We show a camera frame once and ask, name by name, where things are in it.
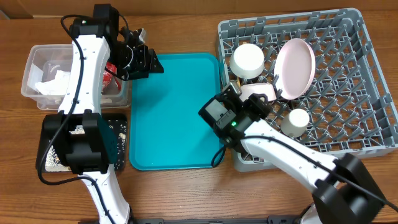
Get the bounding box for pink bowl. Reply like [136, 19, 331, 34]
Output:
[239, 83, 277, 101]

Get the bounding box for red snack wrapper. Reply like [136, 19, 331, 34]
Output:
[101, 62, 121, 95]

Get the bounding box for white paper cup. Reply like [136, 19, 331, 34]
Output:
[280, 108, 310, 138]

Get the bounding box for white small bowl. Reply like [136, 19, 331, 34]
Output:
[229, 44, 265, 79]

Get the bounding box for white plate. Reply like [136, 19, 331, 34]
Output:
[274, 38, 315, 100]

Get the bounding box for white paper napkin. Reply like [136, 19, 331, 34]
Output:
[35, 70, 70, 96]

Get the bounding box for rice and peanut leftovers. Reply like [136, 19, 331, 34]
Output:
[44, 119, 127, 172]

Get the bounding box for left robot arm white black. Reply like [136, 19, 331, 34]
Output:
[36, 4, 164, 223]

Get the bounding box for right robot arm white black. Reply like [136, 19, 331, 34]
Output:
[198, 90, 397, 223]

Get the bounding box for grey dishwasher rack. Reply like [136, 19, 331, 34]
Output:
[217, 8, 397, 159]

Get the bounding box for teal plastic tray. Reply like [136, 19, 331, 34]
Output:
[129, 53, 221, 171]

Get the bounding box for clear plastic bin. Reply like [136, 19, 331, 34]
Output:
[21, 44, 131, 110]

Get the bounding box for black tray bin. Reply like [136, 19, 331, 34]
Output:
[35, 113, 127, 172]

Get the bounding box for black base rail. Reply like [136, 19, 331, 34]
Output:
[128, 215, 299, 224]

